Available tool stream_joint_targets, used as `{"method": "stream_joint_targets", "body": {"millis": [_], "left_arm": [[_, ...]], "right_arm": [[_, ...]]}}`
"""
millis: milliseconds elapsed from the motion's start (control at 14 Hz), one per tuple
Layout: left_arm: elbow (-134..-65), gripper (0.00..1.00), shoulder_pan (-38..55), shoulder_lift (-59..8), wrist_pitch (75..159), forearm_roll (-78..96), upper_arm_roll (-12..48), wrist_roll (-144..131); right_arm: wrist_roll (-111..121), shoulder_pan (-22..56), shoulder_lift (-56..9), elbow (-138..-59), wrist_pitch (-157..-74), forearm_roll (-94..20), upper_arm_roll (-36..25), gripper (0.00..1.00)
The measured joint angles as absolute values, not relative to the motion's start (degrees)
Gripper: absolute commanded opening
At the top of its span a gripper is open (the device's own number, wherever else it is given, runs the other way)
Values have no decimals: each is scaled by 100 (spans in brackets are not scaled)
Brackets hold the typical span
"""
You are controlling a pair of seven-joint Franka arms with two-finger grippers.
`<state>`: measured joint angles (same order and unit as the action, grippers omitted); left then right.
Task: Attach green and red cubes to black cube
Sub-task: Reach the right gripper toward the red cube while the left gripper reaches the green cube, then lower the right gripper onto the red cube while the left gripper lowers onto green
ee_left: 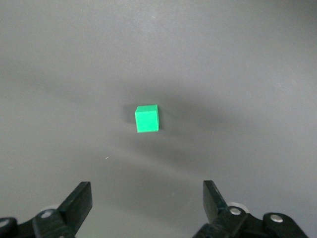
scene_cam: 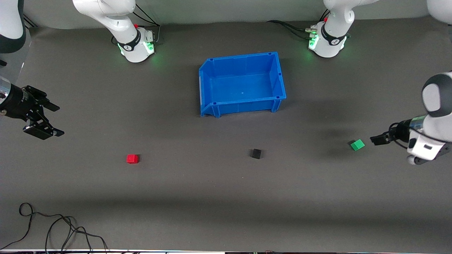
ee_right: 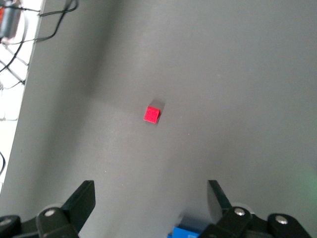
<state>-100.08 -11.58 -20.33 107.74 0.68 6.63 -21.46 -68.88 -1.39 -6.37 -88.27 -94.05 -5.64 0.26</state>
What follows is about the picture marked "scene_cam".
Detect blue plastic storage bin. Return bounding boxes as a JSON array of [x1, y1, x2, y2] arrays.
[[198, 52, 287, 118]]

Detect dark grey table mat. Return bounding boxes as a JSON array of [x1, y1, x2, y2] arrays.
[[0, 17, 452, 252]]

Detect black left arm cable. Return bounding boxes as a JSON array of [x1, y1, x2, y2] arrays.
[[388, 121, 429, 150]]

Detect thin black loose cable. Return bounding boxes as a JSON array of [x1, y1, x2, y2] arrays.
[[0, 202, 108, 253]]

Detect black right arm base cables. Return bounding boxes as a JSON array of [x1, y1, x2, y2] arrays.
[[132, 4, 161, 45]]

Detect black arm base cables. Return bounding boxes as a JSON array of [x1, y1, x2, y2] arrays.
[[267, 10, 331, 39], [132, 4, 161, 45]]

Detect black left arm base cables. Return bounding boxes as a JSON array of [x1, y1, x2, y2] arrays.
[[267, 10, 331, 39]]

